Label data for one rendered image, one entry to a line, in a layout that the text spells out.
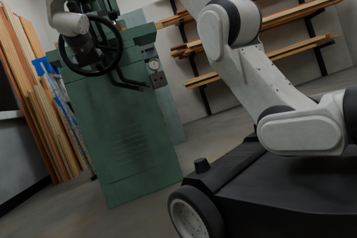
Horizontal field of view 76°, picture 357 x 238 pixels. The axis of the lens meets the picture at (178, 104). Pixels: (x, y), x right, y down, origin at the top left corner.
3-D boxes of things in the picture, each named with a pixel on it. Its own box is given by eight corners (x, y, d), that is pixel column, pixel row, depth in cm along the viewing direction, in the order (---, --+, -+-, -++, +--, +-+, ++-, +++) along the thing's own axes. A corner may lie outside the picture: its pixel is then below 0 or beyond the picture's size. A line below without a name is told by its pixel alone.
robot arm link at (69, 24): (87, 50, 82) (73, 26, 73) (61, 45, 84) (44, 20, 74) (100, 28, 88) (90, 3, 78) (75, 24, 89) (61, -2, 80)
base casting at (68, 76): (63, 84, 121) (57, 68, 120) (89, 92, 177) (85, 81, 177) (144, 59, 127) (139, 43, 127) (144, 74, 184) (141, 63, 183)
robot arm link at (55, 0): (70, 34, 76) (67, -11, 71) (47, 29, 78) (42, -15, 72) (82, 31, 82) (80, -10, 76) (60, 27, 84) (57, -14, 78)
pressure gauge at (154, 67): (151, 75, 121) (146, 60, 121) (151, 75, 125) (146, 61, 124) (162, 71, 122) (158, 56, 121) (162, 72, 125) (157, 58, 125)
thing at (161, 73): (154, 88, 124) (149, 74, 123) (153, 90, 136) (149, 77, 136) (168, 83, 125) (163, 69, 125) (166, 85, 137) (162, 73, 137)
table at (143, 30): (39, 59, 110) (35, 47, 110) (62, 69, 140) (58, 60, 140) (158, 25, 119) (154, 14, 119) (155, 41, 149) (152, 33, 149)
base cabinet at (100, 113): (107, 210, 122) (62, 84, 120) (119, 177, 180) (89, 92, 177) (185, 179, 129) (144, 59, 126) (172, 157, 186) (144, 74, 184)
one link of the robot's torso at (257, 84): (342, 127, 64) (255, -8, 72) (316, 156, 52) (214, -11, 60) (294, 142, 76) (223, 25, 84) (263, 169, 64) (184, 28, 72)
